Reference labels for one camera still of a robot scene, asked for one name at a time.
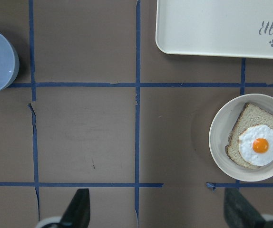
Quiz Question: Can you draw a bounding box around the white round plate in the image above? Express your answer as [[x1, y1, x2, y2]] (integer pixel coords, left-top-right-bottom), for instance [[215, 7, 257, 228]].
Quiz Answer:
[[208, 94, 273, 182]]

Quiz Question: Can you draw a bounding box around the bottom bread slice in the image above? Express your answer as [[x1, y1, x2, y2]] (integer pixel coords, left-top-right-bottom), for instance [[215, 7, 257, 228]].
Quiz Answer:
[[225, 103, 273, 170]]

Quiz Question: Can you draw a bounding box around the fried egg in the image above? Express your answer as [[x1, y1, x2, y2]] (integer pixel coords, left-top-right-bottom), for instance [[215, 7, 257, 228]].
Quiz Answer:
[[238, 124, 273, 166]]

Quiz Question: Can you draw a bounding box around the cream bear tray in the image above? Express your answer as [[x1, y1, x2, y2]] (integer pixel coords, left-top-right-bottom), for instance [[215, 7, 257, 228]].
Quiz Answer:
[[156, 0, 273, 59]]

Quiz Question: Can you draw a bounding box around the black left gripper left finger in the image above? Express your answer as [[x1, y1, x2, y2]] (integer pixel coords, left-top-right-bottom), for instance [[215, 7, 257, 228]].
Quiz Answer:
[[59, 189, 90, 228]]

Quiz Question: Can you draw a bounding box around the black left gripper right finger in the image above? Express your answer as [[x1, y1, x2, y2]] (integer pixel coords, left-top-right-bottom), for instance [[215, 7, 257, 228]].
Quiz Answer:
[[224, 188, 266, 228]]

